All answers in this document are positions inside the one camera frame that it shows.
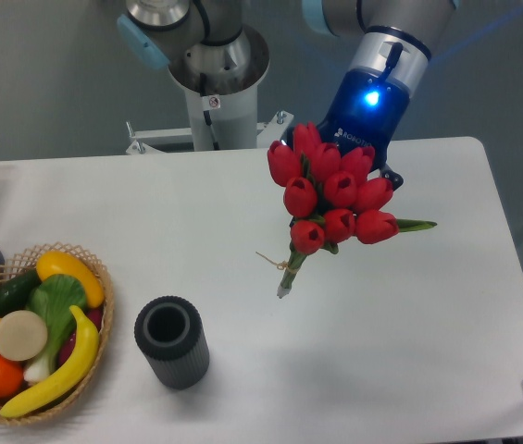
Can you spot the woven wicker basket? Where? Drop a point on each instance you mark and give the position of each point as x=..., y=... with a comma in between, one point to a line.
x=26, y=260

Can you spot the green bok choy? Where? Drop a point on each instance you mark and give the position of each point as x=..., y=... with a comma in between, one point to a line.
x=51, y=301

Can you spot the red tulip bouquet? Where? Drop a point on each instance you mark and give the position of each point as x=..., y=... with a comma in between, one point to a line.
x=329, y=198

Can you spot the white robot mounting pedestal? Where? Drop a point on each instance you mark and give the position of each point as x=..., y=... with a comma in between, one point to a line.
x=217, y=122

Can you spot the yellow banana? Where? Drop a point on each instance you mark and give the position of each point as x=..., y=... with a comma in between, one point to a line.
x=65, y=378

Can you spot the blue black Robotiq gripper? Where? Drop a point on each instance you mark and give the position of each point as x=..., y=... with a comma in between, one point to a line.
x=366, y=112

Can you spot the beige round disc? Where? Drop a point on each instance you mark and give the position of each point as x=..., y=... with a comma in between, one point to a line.
x=23, y=335

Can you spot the dark grey ribbed vase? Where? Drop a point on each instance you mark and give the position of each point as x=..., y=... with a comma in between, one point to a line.
x=170, y=334

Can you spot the green cucumber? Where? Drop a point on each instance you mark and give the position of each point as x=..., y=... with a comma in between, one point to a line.
x=15, y=292

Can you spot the red vegetable in basket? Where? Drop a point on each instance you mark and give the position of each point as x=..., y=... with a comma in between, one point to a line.
x=96, y=316

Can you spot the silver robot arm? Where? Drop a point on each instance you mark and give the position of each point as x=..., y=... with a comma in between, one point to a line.
x=218, y=61

